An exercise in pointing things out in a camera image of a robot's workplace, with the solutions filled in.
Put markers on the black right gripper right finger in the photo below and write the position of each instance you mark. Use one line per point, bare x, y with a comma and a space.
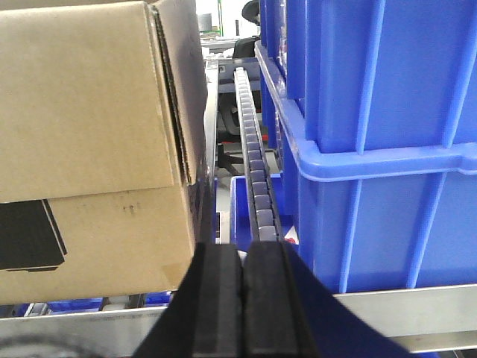
288, 312

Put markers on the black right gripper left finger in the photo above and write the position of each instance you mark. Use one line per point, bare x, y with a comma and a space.
203, 318

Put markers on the brown EcoFlow cardboard box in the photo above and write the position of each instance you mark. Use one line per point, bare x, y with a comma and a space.
102, 147

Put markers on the blue bin on lower shelf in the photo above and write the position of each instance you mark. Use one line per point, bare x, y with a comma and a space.
240, 233

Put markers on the grey roller conveyor track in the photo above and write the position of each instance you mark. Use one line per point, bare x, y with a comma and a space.
265, 224

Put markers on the lower stacked blue plastic crate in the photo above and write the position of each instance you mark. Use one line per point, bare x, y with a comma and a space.
399, 218

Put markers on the stacked blue plastic crate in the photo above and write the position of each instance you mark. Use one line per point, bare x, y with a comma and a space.
399, 218
370, 75

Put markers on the upper stacked blue plastic crate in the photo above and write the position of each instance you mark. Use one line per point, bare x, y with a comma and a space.
370, 75

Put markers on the metal shelf front rail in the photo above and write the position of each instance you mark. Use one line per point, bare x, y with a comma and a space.
422, 320

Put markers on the metal shelf divider rail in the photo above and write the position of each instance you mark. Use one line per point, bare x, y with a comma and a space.
208, 230

